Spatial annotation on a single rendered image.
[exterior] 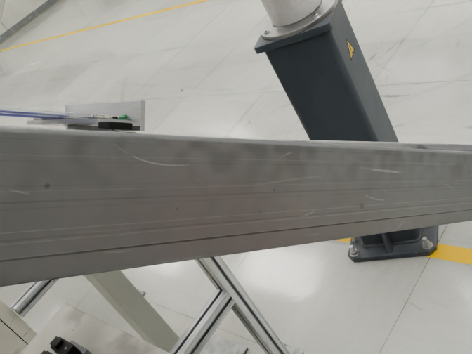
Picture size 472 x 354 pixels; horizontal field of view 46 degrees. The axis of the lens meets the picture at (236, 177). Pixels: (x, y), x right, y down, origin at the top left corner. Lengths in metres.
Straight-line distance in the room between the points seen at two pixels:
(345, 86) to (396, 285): 0.56
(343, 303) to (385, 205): 1.17
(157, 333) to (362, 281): 0.57
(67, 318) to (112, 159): 0.79
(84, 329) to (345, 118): 0.76
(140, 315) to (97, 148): 1.23
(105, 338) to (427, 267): 0.93
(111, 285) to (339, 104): 0.69
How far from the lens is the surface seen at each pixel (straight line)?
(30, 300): 1.85
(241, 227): 0.30
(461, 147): 0.69
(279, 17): 1.29
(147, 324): 1.49
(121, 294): 1.42
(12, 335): 1.90
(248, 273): 1.81
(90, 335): 0.95
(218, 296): 1.32
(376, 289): 1.57
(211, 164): 0.29
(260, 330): 1.41
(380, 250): 1.64
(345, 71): 1.30
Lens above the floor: 1.15
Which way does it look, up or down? 30 degrees down
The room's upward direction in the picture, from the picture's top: 32 degrees counter-clockwise
